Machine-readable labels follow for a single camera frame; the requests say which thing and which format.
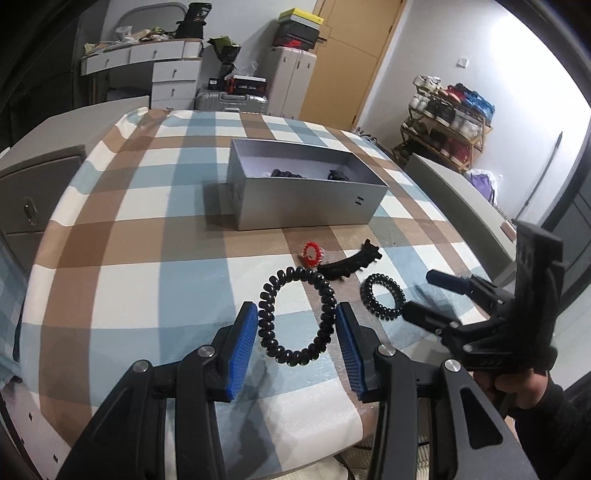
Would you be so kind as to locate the wooden door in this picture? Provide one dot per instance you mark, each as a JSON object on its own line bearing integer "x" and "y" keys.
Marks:
{"x": 351, "y": 60}

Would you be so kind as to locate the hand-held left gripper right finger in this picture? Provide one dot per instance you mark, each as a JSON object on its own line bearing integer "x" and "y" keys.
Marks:
{"x": 351, "y": 350}

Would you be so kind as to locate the black box with red print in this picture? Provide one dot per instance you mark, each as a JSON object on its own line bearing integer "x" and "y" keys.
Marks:
{"x": 247, "y": 85}

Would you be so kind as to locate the black curved hair clip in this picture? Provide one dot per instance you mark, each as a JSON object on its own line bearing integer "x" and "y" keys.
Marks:
{"x": 351, "y": 262}

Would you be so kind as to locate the checked tablecloth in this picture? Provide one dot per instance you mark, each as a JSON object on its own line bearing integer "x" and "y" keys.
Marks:
{"x": 138, "y": 230}

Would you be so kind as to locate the long dark pole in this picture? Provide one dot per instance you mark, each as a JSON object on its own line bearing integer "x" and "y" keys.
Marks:
{"x": 545, "y": 175}

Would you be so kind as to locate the black gift bag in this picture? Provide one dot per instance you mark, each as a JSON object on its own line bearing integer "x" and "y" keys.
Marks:
{"x": 226, "y": 48}

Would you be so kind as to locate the grey cabinet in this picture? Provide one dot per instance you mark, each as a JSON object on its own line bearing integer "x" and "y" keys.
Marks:
{"x": 461, "y": 198}
{"x": 46, "y": 138}

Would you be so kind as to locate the silver rectangular box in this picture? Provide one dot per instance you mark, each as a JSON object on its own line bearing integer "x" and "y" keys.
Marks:
{"x": 300, "y": 207}

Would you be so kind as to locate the small black box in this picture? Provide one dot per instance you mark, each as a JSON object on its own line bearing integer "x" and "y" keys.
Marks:
{"x": 216, "y": 84}

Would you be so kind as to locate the black shoe box stack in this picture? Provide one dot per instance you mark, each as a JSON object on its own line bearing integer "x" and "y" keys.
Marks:
{"x": 295, "y": 37}

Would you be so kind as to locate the person's right forearm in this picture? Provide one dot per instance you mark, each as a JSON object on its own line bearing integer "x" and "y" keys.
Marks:
{"x": 554, "y": 424}

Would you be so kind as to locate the wooden shoe rack with shoes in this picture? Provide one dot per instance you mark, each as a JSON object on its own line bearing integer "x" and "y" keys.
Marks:
{"x": 455, "y": 113}

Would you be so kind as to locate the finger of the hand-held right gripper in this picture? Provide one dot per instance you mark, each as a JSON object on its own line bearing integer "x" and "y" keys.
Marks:
{"x": 443, "y": 278}
{"x": 425, "y": 317}

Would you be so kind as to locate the silver aluminium suitcase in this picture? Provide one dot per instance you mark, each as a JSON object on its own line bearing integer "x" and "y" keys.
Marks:
{"x": 231, "y": 102}

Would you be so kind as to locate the yellow shoe box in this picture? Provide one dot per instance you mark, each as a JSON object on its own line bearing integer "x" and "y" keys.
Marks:
{"x": 300, "y": 17}

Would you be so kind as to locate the person's right hand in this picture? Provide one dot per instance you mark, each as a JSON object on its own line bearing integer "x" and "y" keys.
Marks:
{"x": 512, "y": 387}

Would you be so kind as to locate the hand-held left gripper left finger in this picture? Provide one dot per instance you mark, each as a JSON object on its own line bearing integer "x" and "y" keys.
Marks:
{"x": 240, "y": 350}

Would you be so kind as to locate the purple bag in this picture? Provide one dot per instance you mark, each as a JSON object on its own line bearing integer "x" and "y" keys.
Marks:
{"x": 482, "y": 184}

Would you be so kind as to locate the white dresser desk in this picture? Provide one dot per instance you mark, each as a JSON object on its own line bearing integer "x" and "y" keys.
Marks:
{"x": 175, "y": 74}

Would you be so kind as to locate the black hair claw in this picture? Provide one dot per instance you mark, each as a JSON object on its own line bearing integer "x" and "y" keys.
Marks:
{"x": 338, "y": 175}
{"x": 286, "y": 174}

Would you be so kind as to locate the white upright suitcase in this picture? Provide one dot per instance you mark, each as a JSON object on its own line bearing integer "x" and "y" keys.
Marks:
{"x": 291, "y": 83}

